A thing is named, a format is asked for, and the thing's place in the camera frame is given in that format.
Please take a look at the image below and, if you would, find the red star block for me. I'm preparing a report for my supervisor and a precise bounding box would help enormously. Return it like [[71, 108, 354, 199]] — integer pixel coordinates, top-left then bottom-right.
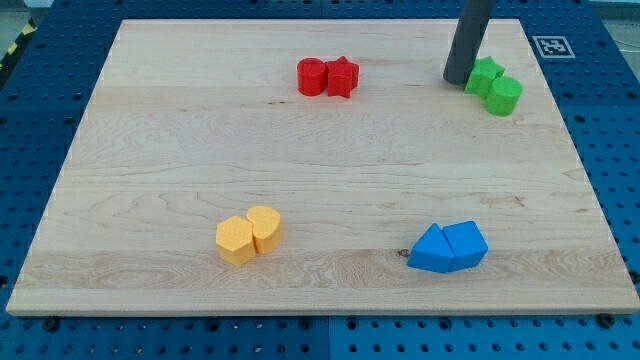
[[325, 56, 359, 98]]

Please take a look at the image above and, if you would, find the green star block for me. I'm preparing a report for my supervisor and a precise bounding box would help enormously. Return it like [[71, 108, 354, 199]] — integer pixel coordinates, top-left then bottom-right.
[[464, 56, 506, 99]]

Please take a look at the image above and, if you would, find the light wooden board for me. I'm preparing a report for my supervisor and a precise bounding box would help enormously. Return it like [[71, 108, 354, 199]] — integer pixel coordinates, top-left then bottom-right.
[[7, 19, 639, 317]]

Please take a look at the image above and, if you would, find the yellow heart block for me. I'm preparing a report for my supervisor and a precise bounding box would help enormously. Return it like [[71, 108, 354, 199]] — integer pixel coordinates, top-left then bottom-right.
[[246, 206, 282, 254]]

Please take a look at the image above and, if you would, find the yellow hexagon block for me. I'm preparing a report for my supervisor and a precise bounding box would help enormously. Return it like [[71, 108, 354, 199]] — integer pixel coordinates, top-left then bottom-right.
[[215, 216, 256, 266]]

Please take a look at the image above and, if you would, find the red cylinder block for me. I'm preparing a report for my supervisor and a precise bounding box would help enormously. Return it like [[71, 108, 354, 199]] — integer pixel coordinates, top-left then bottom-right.
[[297, 58, 327, 96]]

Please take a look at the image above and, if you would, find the blue triangle block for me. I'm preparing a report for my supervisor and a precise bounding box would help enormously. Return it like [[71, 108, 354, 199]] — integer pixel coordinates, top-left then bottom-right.
[[407, 223, 455, 273]]

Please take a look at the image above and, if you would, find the blue cube block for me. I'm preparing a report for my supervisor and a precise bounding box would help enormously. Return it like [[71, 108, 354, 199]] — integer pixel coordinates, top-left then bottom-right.
[[443, 221, 488, 272]]

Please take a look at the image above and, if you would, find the green cylinder block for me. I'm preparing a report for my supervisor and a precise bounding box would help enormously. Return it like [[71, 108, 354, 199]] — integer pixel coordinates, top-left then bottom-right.
[[485, 76, 524, 116]]

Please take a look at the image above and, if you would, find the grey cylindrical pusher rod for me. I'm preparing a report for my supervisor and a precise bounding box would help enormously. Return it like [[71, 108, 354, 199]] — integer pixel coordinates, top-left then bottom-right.
[[443, 0, 496, 86]]

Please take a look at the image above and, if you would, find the white fiducial marker tag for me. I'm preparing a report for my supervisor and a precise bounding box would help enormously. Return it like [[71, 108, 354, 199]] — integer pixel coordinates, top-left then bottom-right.
[[533, 35, 575, 59]]

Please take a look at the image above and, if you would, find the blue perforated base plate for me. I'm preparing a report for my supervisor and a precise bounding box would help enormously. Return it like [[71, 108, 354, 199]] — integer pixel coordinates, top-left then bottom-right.
[[1, 1, 639, 359]]

